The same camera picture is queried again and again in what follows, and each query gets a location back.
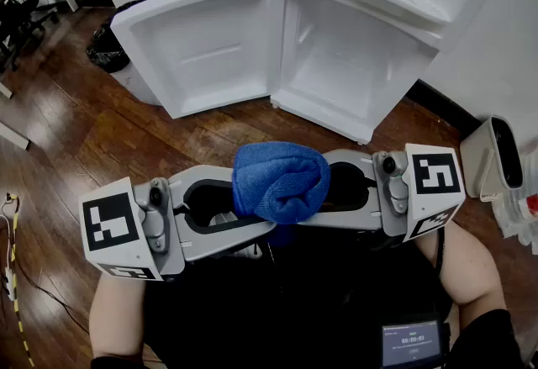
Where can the person's black clothing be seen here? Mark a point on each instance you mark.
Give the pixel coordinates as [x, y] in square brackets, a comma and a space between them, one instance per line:
[294, 308]

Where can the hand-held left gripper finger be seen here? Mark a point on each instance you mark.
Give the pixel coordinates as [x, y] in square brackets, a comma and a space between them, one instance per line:
[202, 173]
[218, 243]

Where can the white bin with black bag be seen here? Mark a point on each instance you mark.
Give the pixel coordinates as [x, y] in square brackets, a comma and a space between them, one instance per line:
[105, 52]

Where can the clear water bottle red label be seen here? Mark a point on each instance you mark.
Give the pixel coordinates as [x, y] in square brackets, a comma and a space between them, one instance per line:
[515, 216]

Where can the beige small bin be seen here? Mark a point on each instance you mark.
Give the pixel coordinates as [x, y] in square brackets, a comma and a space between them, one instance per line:
[477, 161]

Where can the white water dispenser cabinet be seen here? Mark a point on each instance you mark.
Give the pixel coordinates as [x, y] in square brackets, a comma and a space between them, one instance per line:
[344, 64]

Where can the black office chair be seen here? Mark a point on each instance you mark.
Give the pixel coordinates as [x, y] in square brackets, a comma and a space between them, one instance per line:
[21, 18]

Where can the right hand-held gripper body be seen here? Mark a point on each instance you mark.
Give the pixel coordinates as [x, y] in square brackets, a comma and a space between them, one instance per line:
[435, 180]

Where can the white metal desk frame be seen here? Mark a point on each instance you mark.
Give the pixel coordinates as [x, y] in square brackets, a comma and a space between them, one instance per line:
[14, 136]

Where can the blue cloth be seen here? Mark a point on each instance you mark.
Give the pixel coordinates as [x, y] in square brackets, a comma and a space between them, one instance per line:
[277, 182]

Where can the person's right forearm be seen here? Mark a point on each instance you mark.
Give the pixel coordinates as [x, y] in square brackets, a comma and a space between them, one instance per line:
[471, 270]

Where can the white panel piece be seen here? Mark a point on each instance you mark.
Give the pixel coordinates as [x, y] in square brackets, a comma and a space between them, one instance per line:
[197, 52]

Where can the black device with screen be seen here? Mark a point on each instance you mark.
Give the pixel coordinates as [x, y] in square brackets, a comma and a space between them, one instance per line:
[412, 344]

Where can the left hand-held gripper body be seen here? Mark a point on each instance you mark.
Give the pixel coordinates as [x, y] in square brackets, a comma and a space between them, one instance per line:
[111, 224]

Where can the person's left forearm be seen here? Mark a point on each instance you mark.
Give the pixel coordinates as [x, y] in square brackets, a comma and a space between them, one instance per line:
[113, 317]

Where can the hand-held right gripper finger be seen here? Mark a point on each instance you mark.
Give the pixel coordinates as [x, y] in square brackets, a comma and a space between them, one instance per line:
[349, 220]
[349, 156]

